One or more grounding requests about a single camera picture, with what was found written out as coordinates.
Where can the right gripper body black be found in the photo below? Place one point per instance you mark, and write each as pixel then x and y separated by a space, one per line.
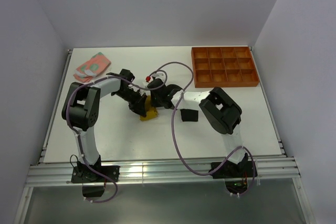
pixel 156 100

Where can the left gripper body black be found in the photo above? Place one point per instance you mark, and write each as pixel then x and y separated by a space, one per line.
pixel 134 99

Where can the yellow sock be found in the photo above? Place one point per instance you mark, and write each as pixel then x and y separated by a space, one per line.
pixel 151 112

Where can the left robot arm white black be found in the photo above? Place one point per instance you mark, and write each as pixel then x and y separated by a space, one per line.
pixel 81 109

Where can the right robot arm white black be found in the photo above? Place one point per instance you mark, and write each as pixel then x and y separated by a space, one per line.
pixel 221 111

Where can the pink green patterned socks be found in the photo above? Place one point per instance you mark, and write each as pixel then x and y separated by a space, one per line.
pixel 92 68

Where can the black sock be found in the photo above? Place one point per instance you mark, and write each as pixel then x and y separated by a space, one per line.
pixel 188 115

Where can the orange compartment tray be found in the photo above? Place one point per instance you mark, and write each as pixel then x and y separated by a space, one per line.
pixel 225 67

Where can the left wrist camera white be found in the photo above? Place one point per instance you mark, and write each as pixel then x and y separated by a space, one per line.
pixel 144 89

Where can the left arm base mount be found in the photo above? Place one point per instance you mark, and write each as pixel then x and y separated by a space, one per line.
pixel 94 178

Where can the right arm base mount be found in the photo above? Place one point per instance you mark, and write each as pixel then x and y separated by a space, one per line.
pixel 236 176

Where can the aluminium frame rail front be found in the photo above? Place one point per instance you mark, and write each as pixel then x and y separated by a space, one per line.
pixel 156 172

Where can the aluminium side rail right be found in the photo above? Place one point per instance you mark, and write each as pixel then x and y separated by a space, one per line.
pixel 283 152

